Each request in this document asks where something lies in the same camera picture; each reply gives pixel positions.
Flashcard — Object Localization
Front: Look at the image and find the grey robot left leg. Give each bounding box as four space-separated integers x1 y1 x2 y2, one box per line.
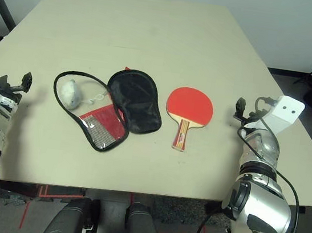
40 191 103 233

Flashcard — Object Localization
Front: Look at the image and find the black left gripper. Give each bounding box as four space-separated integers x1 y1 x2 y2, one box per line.
0 68 34 109

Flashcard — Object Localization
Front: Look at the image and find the grey robot right leg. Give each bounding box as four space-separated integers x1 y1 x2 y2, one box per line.
122 200 168 233

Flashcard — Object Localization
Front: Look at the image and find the white cord loop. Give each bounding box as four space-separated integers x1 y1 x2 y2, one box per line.
86 92 107 108

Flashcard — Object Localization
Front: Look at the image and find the grey robot leg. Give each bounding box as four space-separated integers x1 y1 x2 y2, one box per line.
40 191 103 233
122 200 168 233

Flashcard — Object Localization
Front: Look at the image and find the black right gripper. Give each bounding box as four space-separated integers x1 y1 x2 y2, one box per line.
232 96 263 130

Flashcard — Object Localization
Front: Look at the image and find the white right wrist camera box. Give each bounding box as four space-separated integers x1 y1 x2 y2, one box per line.
244 91 307 140

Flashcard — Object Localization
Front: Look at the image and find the red ping-pong paddle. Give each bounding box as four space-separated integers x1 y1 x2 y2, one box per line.
160 84 217 156

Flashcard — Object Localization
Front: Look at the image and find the black red paddle case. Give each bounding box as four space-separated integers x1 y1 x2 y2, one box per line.
45 58 170 160

